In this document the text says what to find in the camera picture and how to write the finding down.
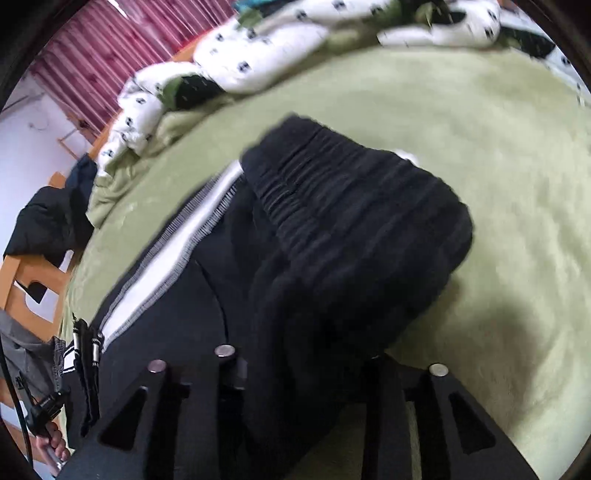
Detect wooden bed frame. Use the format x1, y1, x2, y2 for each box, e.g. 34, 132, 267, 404
0, 48, 199, 411

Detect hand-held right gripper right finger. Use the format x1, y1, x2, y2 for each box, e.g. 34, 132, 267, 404
364, 354, 541, 480

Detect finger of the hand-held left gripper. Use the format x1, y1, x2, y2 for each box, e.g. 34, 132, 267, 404
89, 330, 106, 423
71, 318, 90, 437

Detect green fleece blanket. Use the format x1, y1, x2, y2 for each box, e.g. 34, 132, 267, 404
60, 44, 591, 480

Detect maroon floral curtain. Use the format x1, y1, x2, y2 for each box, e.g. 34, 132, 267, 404
28, 0, 241, 139

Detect person's left hand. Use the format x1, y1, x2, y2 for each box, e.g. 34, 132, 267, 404
34, 424, 73, 472

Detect black pants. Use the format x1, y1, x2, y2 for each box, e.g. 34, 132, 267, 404
60, 115, 474, 480

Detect navy garment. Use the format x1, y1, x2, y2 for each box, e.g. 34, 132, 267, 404
65, 152, 99, 204

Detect black jacket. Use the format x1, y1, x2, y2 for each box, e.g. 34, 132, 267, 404
4, 185, 93, 268

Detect grey garment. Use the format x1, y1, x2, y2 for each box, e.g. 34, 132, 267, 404
0, 309, 70, 398

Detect white floral quilt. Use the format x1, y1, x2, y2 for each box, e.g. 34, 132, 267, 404
95, 0, 504, 178

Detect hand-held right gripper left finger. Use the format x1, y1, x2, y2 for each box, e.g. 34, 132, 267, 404
60, 344, 249, 480

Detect wooden clothes rack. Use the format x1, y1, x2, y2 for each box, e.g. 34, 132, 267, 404
58, 117, 100, 160

